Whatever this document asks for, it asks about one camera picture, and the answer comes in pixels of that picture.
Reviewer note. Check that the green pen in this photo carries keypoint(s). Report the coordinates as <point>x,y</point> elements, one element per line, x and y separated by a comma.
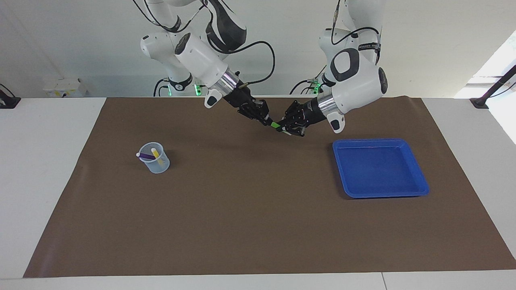
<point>275,125</point>

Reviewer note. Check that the brown table mat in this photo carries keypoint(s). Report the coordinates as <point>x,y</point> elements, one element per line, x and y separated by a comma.
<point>258,217</point>

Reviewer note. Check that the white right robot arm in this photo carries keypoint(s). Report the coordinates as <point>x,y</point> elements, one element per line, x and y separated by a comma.
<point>197,56</point>

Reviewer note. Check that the purple pen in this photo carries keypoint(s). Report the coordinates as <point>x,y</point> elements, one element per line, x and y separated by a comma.
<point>146,155</point>

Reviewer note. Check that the white wall socket box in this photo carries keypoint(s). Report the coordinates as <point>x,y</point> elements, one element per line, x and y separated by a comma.
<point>64,88</point>

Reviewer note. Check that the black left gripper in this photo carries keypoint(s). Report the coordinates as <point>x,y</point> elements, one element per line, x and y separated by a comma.
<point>314,112</point>

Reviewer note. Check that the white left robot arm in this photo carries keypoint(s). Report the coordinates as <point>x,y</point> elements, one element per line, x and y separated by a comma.
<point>356,76</point>

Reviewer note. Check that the yellow pen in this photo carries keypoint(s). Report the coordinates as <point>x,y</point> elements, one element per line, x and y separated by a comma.
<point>158,157</point>

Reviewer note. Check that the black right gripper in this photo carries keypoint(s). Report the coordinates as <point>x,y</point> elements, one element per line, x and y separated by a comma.
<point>241,100</point>

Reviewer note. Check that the black clamp with pole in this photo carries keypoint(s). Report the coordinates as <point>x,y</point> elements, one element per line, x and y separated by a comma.
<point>489,93</point>

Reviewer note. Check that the blue plastic tray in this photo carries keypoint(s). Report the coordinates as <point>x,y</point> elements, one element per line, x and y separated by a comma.
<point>381,167</point>

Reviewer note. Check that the translucent plastic cup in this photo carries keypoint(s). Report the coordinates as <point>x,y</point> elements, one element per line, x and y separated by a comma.
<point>157,166</point>

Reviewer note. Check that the small black table clamp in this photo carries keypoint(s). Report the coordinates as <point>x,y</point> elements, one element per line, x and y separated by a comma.
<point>8,101</point>

